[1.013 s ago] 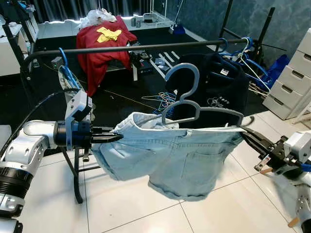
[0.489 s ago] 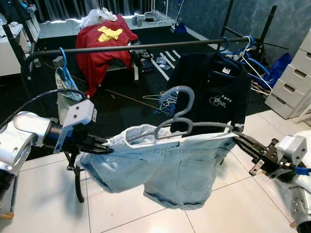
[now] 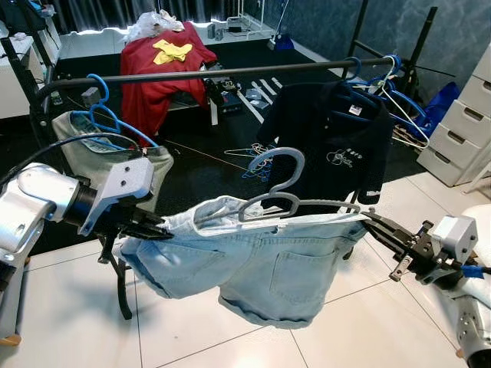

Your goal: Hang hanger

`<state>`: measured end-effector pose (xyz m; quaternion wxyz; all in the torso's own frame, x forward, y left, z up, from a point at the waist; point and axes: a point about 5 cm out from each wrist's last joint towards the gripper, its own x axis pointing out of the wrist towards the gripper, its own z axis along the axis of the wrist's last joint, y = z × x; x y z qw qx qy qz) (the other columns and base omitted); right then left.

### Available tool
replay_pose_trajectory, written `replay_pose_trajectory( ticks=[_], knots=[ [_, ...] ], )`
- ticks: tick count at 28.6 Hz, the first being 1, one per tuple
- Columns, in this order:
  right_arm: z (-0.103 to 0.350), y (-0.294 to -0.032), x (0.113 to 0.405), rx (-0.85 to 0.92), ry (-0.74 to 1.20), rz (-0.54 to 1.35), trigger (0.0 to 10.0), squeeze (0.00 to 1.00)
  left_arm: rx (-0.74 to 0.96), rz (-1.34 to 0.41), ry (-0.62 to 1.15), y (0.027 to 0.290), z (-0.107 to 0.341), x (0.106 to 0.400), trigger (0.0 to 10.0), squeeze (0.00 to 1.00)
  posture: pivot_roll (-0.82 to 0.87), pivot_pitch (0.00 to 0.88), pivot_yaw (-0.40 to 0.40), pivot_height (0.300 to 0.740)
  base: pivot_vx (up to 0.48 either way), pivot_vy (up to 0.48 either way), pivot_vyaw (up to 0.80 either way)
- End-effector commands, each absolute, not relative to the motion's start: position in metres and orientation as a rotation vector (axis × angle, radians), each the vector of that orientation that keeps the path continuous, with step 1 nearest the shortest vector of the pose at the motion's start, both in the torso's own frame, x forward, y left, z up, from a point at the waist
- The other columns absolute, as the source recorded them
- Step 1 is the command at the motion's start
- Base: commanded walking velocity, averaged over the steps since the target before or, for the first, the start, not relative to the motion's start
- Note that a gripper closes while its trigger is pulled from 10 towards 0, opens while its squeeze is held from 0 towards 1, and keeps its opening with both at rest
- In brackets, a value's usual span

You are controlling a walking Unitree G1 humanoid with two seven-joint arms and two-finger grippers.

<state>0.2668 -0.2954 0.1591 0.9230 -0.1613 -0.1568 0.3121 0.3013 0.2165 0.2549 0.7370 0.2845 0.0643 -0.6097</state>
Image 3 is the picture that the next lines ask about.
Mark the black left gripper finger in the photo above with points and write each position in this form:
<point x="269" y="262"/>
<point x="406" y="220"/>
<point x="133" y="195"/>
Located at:
<point x="146" y="221"/>
<point x="152" y="233"/>

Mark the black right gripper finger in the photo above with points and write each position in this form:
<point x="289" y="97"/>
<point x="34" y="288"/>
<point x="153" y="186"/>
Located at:
<point x="386" y="239"/>
<point x="393" y="228"/>

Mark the blue denim shorts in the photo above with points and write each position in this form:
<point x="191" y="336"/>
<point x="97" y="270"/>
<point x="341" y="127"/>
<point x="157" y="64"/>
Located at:
<point x="268" y="268"/>

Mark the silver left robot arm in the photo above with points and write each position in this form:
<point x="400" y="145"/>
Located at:
<point x="31" y="199"/>

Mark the grey shorts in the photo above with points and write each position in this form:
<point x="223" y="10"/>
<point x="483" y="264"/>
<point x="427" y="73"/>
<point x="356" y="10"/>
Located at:
<point x="84" y="157"/>

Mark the white drawer unit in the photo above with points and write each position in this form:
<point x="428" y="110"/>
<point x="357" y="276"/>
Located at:
<point x="460" y="130"/>

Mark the navy polo shirt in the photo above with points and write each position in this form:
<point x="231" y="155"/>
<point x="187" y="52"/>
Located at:
<point x="322" y="123"/>

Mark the red cloth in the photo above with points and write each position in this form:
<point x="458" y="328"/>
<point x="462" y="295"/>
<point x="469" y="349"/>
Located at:
<point x="146" y="92"/>

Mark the blue fabric bag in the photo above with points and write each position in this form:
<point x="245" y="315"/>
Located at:
<point x="441" y="107"/>

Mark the black electronic equipment box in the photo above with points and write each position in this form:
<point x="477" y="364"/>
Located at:
<point x="224" y="96"/>

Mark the white shelf unit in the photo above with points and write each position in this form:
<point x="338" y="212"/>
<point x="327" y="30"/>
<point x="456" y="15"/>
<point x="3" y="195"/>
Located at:
<point x="19" y="84"/>

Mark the black metal clothes rack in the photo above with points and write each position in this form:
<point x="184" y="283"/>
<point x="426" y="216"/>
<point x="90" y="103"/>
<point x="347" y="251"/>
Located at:
<point x="230" y="73"/>

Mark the yellow cloth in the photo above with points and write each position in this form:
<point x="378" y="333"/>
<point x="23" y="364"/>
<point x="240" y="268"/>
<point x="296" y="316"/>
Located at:
<point x="173" y="52"/>

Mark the white plastic bag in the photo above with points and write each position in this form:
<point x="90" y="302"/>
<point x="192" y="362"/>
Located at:
<point x="153" y="24"/>

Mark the dark pleated curtain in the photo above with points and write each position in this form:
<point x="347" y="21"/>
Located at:
<point x="153" y="11"/>

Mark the dark bag with blue trim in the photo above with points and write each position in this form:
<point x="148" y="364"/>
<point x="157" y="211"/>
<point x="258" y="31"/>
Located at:
<point x="23" y="11"/>

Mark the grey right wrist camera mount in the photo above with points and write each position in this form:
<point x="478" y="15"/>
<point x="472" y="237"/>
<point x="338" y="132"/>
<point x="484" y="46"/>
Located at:
<point x="456" y="236"/>

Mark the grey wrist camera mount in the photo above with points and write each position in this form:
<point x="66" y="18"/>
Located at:
<point x="126" y="180"/>
<point x="456" y="236"/>

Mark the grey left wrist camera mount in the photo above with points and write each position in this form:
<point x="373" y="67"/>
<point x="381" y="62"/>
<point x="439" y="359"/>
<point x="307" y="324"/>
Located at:
<point x="126" y="180"/>

